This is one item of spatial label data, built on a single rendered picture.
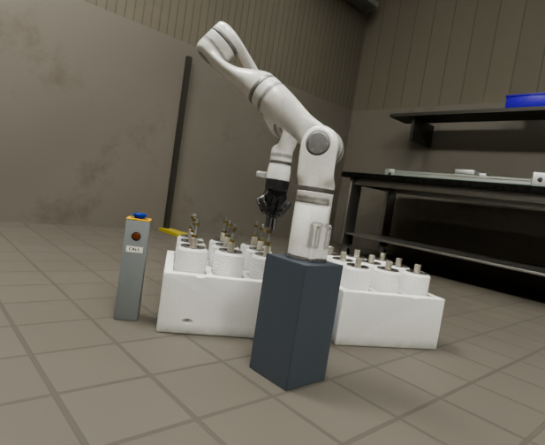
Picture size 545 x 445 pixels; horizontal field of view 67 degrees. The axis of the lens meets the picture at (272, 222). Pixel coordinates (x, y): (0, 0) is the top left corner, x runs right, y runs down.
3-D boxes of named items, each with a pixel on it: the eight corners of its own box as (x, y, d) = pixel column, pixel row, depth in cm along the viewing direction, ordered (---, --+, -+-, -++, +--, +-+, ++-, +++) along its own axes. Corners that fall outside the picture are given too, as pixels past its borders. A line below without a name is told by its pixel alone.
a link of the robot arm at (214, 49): (188, 41, 111) (249, 99, 104) (213, 15, 111) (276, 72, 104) (200, 59, 120) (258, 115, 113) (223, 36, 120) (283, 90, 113)
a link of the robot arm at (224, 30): (274, 91, 130) (255, 109, 130) (218, 18, 115) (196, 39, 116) (285, 95, 122) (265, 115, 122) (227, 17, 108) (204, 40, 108)
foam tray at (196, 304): (283, 340, 130) (291, 284, 129) (155, 332, 121) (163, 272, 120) (259, 304, 168) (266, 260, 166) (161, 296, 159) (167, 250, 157)
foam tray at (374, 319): (436, 350, 144) (445, 299, 143) (335, 345, 133) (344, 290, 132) (378, 313, 181) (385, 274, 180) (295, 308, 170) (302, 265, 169)
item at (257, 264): (276, 315, 131) (283, 260, 130) (246, 313, 129) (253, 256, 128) (270, 306, 140) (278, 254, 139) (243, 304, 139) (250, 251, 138)
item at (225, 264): (238, 313, 128) (246, 255, 127) (207, 309, 127) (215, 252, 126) (237, 304, 138) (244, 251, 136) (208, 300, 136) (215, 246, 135)
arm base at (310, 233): (330, 263, 104) (341, 195, 103) (305, 263, 97) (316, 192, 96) (304, 255, 110) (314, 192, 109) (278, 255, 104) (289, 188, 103)
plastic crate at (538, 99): (562, 114, 328) (564, 100, 327) (553, 106, 311) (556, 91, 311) (512, 116, 354) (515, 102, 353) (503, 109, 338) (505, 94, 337)
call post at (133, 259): (137, 320, 127) (150, 222, 125) (113, 319, 126) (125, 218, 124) (139, 313, 134) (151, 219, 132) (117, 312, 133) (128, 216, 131)
